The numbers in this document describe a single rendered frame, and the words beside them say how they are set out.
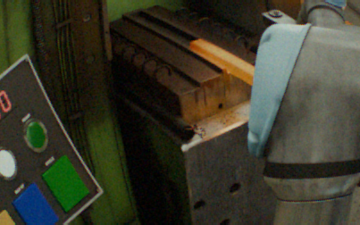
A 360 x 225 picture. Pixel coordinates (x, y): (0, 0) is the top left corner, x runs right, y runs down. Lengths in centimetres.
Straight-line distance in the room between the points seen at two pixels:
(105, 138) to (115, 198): 16
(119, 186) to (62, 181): 47
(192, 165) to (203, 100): 12
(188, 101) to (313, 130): 84
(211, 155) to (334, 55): 85
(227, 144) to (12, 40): 50
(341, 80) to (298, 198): 11
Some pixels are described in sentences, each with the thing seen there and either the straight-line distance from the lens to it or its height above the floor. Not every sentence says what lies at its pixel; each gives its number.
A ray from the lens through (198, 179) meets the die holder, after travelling 137.
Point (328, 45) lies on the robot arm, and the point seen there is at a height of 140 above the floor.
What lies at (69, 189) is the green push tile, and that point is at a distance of 110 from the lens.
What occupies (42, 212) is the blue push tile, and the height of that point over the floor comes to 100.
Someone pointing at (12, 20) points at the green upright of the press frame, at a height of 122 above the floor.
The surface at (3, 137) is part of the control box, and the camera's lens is 105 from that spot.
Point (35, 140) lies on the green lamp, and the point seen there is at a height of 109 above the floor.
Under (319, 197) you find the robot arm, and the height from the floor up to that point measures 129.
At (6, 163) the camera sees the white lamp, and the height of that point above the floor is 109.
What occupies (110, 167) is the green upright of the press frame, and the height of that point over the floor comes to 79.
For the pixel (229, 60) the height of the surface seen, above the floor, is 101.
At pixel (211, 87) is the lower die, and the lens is 138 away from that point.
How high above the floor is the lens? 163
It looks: 30 degrees down
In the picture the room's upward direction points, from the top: 7 degrees counter-clockwise
